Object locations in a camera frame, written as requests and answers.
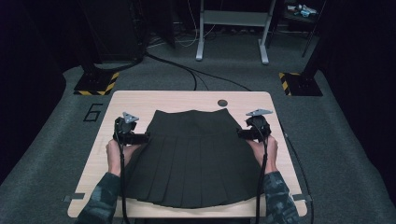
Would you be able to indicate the thin black stand leg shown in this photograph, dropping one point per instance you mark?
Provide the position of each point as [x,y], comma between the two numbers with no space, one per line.
[313,31]

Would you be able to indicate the black stand base striped edge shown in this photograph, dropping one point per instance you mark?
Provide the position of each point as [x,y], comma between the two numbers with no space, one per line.
[302,84]
[95,84]

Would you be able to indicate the dark cabinet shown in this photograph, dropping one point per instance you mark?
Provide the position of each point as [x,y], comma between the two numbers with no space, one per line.
[115,28]

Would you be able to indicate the black pleated skirt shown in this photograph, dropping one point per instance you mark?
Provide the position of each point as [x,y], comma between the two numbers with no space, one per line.
[193,158]

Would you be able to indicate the grey tape strip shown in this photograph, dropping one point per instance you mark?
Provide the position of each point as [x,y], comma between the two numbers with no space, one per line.
[74,197]
[302,197]

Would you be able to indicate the grey metal desk frame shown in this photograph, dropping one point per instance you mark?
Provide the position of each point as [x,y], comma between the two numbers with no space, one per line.
[232,18]

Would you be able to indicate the small items on dark shelf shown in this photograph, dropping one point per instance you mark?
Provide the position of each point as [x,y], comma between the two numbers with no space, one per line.
[301,10]

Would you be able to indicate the person's left hand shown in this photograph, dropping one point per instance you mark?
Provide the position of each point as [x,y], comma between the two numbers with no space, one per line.
[116,155]

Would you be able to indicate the person's right hand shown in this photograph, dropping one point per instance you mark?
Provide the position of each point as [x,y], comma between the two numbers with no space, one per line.
[267,154]

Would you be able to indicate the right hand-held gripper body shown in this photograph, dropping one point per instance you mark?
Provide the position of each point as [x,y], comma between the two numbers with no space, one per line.
[260,124]

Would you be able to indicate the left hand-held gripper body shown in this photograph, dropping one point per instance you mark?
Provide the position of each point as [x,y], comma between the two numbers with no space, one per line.
[126,126]

